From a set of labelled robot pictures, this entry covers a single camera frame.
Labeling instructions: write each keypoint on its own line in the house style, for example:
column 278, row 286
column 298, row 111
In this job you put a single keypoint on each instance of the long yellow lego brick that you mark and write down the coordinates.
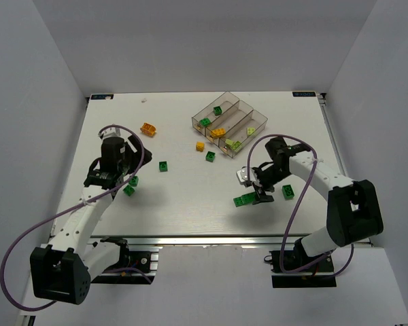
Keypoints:
column 217, row 133

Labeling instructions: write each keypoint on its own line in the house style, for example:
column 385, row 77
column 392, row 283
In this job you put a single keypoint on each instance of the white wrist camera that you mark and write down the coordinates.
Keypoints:
column 109, row 132
column 242, row 177

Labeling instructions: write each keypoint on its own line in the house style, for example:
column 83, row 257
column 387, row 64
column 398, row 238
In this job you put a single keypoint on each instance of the blue label left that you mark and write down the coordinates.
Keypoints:
column 101, row 97

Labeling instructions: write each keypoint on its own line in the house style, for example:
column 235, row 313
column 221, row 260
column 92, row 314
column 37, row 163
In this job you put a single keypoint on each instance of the orange lego brick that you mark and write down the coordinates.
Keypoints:
column 148, row 129

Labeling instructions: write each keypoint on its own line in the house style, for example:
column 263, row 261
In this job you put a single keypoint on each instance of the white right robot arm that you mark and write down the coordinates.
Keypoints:
column 352, row 212

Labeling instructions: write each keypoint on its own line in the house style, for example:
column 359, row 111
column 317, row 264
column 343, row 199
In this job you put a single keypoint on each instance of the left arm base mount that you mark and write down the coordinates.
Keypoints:
column 141, row 270

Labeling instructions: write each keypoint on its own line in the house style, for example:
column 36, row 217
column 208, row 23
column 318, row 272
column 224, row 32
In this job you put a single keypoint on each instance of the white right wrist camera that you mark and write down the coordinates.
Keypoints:
column 242, row 177

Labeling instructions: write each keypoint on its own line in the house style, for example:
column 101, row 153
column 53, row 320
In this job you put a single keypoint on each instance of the green rounded lego brick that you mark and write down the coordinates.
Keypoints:
column 163, row 166

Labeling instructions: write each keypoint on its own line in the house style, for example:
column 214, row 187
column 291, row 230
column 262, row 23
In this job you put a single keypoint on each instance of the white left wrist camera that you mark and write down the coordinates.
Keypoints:
column 109, row 132

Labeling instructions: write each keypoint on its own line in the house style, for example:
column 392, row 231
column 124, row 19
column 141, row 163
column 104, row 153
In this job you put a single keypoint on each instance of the small yellow lego brick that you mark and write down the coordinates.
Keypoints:
column 200, row 146

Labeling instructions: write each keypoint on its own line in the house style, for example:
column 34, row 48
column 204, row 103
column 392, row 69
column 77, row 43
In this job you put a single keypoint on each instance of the small green lego brick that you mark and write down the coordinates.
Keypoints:
column 210, row 156

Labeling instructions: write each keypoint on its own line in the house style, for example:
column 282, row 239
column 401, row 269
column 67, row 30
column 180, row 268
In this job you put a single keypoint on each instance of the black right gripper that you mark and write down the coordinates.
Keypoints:
column 258, row 185

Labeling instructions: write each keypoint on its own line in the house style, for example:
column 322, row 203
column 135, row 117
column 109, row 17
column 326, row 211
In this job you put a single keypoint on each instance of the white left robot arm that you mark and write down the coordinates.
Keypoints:
column 63, row 270

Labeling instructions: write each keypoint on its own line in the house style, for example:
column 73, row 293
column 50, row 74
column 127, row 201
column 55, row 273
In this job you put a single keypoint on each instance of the aluminium rail front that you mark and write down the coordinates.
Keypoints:
column 204, row 240

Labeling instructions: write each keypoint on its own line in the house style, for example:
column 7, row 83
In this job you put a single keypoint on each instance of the clear three-compartment container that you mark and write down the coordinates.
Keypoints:
column 236, row 116

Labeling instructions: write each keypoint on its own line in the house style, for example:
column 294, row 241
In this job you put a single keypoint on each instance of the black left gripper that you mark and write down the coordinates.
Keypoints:
column 136, row 157

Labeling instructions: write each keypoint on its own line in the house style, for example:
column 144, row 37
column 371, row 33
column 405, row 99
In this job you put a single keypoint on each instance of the long green lego plate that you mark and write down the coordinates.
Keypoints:
column 245, row 199

